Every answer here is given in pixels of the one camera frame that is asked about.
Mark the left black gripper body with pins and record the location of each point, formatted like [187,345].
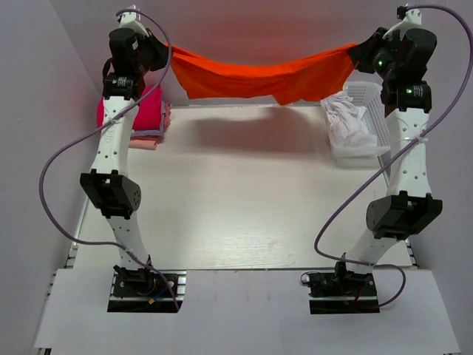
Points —
[151,57]

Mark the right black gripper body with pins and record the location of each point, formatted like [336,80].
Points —
[383,54]

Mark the orange t-shirt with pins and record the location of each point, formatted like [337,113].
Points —
[312,78]

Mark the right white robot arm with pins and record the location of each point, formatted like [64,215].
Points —
[408,207]

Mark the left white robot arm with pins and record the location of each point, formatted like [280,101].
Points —
[107,184]

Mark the folded magenta t-shirt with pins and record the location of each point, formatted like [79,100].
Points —
[156,94]

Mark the crumpled white t-shirt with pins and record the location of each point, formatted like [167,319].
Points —
[345,122]

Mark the white plastic basket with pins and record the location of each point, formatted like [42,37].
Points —
[364,94]

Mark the folded pink t-shirt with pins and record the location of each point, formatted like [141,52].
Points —
[150,142]

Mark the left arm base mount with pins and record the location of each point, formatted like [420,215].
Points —
[144,292]

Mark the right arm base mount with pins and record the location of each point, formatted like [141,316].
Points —
[327,295]

